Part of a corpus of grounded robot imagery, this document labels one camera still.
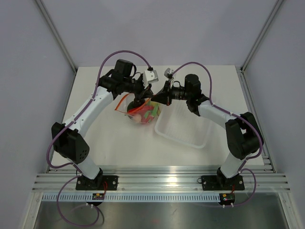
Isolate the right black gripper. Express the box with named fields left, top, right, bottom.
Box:
left=152, top=80, right=191, bottom=106

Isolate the green avocado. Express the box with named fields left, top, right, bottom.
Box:
left=127, top=101, right=138, bottom=115

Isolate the clear zip bag orange zipper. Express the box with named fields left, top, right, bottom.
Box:
left=115, top=93, right=162, bottom=125

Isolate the red dragon fruit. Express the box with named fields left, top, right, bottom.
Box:
left=136, top=100, right=161, bottom=124

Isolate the pink peach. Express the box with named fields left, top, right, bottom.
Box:
left=132, top=114, right=142, bottom=123

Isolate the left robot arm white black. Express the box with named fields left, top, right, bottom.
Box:
left=48, top=59, right=152, bottom=190

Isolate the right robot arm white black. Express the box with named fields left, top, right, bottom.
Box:
left=151, top=74, right=264, bottom=190

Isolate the white plastic perforated basket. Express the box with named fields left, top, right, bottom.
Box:
left=154, top=100, right=212, bottom=149

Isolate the left small circuit board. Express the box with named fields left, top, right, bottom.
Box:
left=92, top=193, right=105, bottom=200

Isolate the small circuit board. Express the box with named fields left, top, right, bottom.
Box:
left=92, top=193, right=105, bottom=200
left=220, top=193, right=235, bottom=203

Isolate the right small circuit board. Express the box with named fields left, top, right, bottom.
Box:
left=220, top=193, right=235, bottom=203

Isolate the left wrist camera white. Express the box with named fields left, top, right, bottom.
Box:
left=142, top=70, right=159, bottom=88

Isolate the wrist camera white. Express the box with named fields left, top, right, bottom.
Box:
left=142, top=70, right=159, bottom=88
left=164, top=68, right=175, bottom=85

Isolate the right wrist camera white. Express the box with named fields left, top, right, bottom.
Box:
left=164, top=68, right=175, bottom=85

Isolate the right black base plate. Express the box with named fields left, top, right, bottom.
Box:
left=197, top=175, right=245, bottom=191

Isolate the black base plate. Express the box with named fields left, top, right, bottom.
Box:
left=197, top=175, right=245, bottom=191
left=75, top=175, right=119, bottom=191

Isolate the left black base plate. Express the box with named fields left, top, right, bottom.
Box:
left=75, top=175, right=119, bottom=191

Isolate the aluminium mounting rail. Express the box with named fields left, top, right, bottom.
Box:
left=32, top=165, right=291, bottom=193

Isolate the left aluminium frame post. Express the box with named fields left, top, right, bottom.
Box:
left=33, top=0, right=78, bottom=75

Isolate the aluminium frame post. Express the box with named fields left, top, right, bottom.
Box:
left=240, top=0, right=286, bottom=73
left=33, top=0, right=78, bottom=75

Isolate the right aluminium frame post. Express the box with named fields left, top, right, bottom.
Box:
left=240, top=0, right=286, bottom=73

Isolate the white slotted cable duct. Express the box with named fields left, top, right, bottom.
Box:
left=42, top=193, right=220, bottom=203

